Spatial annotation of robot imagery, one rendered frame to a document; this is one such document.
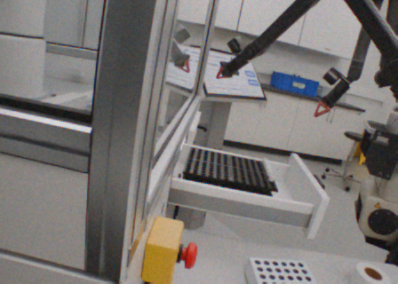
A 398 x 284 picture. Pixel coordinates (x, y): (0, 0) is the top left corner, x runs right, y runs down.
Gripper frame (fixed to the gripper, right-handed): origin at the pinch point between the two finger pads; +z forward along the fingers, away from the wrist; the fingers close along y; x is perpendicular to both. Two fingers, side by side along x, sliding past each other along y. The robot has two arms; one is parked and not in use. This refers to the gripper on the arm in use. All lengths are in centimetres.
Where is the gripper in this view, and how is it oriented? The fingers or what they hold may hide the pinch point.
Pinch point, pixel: (218, 76)
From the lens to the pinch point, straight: 137.9
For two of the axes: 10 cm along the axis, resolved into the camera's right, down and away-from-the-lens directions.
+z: -6.2, 3.3, 7.1
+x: 2.7, 9.4, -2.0
